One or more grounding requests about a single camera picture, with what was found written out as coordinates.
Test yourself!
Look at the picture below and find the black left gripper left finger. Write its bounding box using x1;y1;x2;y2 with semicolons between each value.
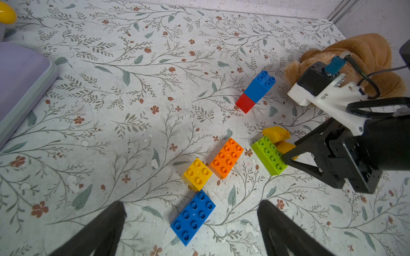
51;201;127;256

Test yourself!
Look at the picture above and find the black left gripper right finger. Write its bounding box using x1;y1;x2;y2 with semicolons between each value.
257;200;332;256

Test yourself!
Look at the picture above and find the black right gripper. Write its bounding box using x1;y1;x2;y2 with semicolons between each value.
283;117;410;194

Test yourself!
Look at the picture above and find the yellow small lego brick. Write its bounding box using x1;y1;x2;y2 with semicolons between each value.
262;127;290;144
275;141;296;158

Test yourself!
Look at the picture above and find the green lego brick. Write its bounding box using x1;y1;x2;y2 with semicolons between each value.
251;136;288;176

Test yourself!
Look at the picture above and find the small blue lego brick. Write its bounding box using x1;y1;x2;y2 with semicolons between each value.
245;70;276;103

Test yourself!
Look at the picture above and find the red lego brick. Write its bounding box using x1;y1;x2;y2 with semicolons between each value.
236;93;256;114

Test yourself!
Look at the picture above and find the orange lego brick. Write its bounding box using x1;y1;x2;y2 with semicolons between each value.
210;138;244;179

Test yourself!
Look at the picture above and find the yellow square lego brick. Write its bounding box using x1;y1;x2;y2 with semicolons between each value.
182;159;212;192

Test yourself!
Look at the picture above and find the long blue lego brick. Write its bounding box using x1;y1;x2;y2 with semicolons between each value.
170;190;216;246

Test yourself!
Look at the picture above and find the brown plush teddy bear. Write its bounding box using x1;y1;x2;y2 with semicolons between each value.
284;34;406;98

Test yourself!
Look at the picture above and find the purple pencil case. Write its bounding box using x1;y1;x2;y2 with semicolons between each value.
1;42;59;147

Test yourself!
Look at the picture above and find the purple toy radio clock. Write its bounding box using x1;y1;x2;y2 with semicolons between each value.
0;2;17;42

